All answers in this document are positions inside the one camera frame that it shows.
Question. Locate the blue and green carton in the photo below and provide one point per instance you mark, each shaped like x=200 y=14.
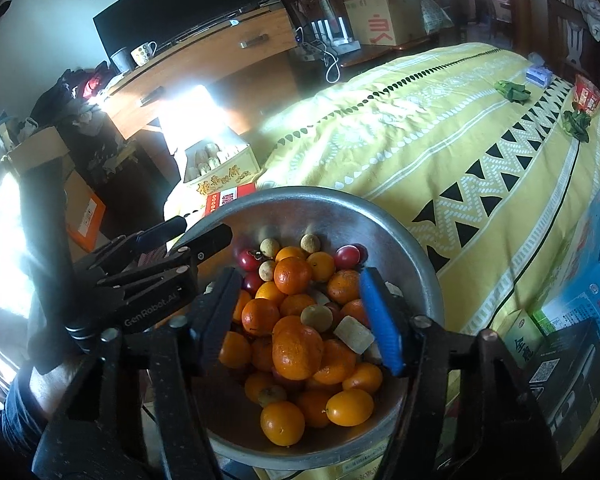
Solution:
x=595 y=270

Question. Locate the dark cup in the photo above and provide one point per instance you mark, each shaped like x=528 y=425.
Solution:
x=120 y=60

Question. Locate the red instant noodle cup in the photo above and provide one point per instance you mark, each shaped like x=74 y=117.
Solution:
x=587 y=94

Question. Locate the person's left forearm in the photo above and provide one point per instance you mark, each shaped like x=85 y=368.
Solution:
x=50 y=377

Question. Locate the white router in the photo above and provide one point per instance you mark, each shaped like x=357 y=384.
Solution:
x=330 y=29

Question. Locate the black box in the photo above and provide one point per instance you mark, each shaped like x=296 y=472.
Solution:
x=570 y=385

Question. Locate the white power strip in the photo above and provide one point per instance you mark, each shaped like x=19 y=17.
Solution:
x=314 y=52

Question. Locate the pile of oranges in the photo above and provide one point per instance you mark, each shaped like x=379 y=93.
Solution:
x=282 y=422

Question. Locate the cardboard box with red print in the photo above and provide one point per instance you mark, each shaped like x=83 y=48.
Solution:
x=385 y=20

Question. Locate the pile of dark clothes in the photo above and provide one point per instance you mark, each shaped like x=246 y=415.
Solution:
x=75 y=87

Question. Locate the white dotted mug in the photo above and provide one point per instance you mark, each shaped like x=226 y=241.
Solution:
x=142 y=53

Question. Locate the brown longan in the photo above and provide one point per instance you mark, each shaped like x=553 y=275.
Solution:
x=266 y=267
x=270 y=247
x=310 y=242
x=316 y=317
x=272 y=395

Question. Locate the metal bowl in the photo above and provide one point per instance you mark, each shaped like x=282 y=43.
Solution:
x=305 y=210

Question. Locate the pale cut fruit piece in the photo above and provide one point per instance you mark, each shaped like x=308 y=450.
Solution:
x=394 y=288
x=354 y=334

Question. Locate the wooden dresser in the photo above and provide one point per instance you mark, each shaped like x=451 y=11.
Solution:
x=220 y=60

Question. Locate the black flat television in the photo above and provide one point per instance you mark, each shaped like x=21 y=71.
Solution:
x=180 y=5

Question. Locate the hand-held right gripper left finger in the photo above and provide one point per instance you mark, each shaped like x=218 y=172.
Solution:
x=220 y=310

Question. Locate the white cloth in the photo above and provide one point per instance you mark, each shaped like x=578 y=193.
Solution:
x=597 y=20

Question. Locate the patterned plastic bag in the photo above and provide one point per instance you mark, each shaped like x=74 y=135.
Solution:
x=435 y=10

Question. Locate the green leafy vegetable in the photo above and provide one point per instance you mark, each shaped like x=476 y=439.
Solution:
x=512 y=91
x=577 y=125

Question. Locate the orange box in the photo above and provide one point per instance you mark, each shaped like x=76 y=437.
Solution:
x=87 y=220

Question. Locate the open cardboard box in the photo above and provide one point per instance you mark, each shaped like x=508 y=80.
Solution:
x=35 y=149

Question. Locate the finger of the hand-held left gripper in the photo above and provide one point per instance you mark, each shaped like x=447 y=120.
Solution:
x=160 y=232
x=205 y=242

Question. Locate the yellow snack box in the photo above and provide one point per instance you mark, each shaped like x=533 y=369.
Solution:
x=220 y=187

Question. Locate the blue tissue pack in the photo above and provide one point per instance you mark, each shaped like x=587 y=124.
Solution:
x=538 y=76

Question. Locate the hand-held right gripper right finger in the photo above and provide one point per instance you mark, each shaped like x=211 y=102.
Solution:
x=380 y=320

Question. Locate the red cherry tomato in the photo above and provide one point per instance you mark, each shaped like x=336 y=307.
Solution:
x=247 y=259
x=252 y=282
x=347 y=256

